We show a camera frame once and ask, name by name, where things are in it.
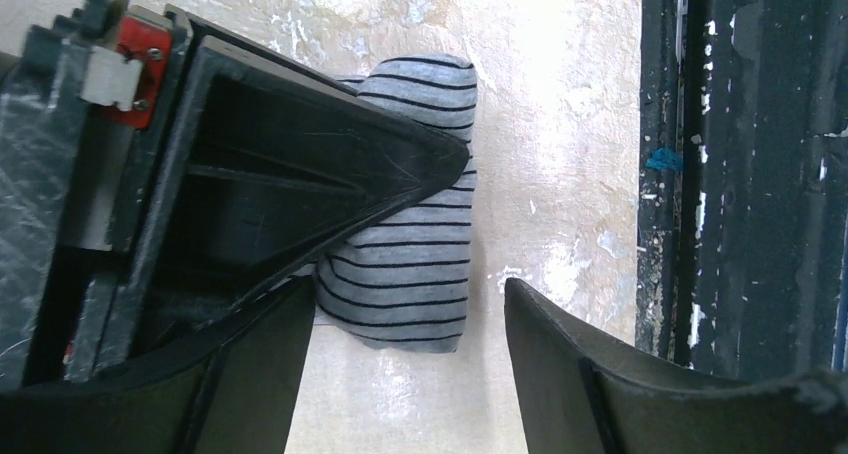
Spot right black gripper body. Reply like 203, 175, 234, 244
1, 0, 194, 392

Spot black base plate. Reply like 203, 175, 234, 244
635, 0, 847, 382

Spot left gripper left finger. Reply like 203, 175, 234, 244
1, 278, 315, 453

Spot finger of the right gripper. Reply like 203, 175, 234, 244
96, 35, 469, 369

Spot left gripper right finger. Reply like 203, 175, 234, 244
504, 278, 847, 453

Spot grey striped underwear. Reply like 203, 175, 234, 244
313, 54, 478, 354

